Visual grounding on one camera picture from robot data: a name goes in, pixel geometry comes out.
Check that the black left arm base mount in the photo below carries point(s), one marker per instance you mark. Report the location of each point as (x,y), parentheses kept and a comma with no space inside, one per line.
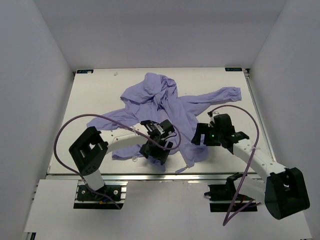
(111,197)

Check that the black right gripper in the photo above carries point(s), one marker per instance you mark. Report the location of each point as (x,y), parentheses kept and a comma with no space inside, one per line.
(203,129)

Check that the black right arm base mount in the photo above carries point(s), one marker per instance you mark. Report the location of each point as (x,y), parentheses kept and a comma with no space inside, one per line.
(221,195)

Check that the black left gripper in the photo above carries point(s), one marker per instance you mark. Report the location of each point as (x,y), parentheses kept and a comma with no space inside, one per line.
(160,154)

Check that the lavender zip-up hooded jacket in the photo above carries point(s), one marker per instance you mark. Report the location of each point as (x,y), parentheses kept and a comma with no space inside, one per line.
(156,98)

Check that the blue label sticker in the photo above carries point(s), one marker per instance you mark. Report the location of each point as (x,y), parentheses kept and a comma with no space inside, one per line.
(233,69)
(84,71)

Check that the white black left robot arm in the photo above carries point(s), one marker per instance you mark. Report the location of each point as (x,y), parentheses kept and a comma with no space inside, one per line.
(89,150)

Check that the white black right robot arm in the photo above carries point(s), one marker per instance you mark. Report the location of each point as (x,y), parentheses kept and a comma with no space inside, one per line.
(281,189)

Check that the blue label sticker right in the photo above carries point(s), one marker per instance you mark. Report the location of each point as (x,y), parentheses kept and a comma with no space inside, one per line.
(233,69)

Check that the blue label sticker left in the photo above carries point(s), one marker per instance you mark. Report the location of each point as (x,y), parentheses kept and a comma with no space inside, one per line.
(84,71)

